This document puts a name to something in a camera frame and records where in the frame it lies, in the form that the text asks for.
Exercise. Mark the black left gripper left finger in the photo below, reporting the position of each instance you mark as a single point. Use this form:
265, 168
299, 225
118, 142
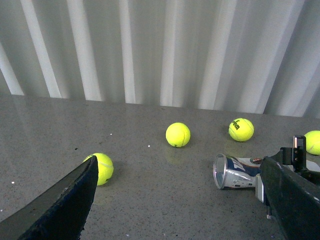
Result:
60, 213

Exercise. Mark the leftmost yellow tennis ball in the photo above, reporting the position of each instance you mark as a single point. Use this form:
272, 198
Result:
105, 167

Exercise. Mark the yellow Wilson 3 tennis ball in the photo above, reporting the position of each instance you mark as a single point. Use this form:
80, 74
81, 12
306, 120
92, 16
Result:
313, 142

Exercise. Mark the white pleated curtain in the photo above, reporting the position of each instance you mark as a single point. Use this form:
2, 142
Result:
251, 56

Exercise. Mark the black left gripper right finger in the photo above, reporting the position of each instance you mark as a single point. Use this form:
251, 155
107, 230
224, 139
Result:
293, 198

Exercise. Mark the clear Wilson tennis ball can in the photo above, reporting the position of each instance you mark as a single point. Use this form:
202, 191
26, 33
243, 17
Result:
233, 172

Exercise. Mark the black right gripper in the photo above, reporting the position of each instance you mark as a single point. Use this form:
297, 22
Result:
296, 157

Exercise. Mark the yellow tennis ball middle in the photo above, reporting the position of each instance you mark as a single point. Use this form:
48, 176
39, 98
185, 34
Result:
241, 129

